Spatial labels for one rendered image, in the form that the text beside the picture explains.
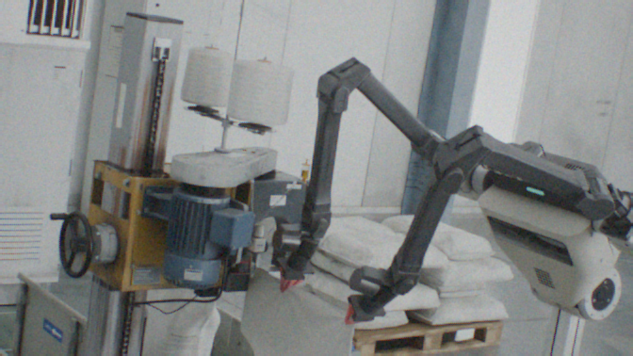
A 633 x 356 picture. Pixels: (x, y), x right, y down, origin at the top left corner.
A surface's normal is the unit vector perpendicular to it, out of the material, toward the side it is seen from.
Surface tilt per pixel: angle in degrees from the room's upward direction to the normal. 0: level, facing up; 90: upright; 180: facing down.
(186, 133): 90
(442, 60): 90
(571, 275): 130
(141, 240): 90
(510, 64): 90
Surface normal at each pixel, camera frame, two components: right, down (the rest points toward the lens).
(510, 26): 0.62, 0.22
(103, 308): -0.77, -0.02
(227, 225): -0.46, 0.07
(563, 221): -0.40, -0.77
